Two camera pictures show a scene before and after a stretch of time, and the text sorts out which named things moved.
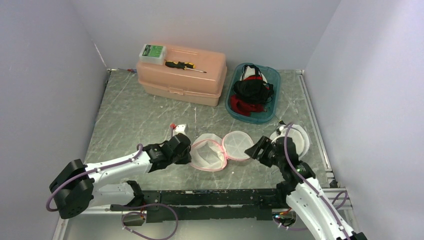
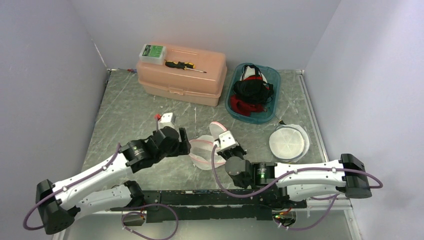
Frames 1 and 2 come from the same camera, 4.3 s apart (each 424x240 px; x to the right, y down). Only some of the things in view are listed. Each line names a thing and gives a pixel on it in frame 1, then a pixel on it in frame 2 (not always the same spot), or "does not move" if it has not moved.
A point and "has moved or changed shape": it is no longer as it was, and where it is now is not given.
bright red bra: (254, 78) does not move
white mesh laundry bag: (298, 134) does not move
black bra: (258, 94) does not move
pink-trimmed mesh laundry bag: (209, 152) has moved or changed shape
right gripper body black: (272, 157) → (239, 151)
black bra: (254, 91) does not move
